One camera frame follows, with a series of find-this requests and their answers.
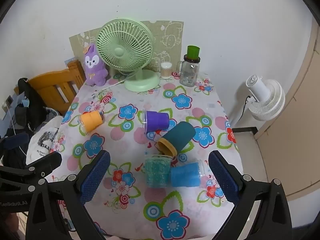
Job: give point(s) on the clear cotton swab container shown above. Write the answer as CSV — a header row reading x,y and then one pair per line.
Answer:
x,y
166,72

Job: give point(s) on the teal glitter cup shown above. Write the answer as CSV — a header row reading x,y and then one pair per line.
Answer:
x,y
157,172

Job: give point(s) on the white standing fan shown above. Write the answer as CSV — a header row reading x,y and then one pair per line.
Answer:
x,y
270,100

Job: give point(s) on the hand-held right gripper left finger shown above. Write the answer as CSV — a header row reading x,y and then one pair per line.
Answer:
x,y
96,176

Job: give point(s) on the green translucent cup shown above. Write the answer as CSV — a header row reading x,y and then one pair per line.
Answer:
x,y
192,51

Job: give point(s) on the dark clothes pile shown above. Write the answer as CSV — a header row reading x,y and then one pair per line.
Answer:
x,y
30,110

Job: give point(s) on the purple cup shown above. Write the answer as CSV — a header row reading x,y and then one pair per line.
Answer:
x,y
157,120

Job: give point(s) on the beige wooden door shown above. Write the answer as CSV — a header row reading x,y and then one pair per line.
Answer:
x,y
295,130

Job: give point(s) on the glass mug jar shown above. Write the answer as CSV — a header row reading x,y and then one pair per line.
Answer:
x,y
188,75

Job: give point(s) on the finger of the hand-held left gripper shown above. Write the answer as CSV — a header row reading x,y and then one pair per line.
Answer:
x,y
48,160
17,141

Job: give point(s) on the orange cup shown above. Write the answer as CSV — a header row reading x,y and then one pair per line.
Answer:
x,y
91,121

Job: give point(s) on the wall socket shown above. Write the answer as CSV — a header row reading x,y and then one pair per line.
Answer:
x,y
9,100

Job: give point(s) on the white printed cloth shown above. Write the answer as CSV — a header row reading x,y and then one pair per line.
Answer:
x,y
42,140

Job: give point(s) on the purple plush toy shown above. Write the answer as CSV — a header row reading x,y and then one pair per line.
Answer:
x,y
94,72

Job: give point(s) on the teal cup with yellow rim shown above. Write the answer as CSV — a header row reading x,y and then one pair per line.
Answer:
x,y
178,135

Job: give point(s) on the wooden chair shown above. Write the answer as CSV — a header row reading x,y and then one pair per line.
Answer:
x,y
50,80

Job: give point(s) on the beige cartoon printed board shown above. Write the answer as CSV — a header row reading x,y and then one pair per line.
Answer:
x,y
170,37

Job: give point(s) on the green table fan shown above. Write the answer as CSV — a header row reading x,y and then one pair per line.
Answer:
x,y
120,52

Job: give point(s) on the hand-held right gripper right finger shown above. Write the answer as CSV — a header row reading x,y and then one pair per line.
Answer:
x,y
223,177

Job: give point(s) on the blue cup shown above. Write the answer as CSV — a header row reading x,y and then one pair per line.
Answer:
x,y
185,175

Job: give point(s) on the floral tablecloth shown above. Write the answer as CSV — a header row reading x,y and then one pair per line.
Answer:
x,y
120,130

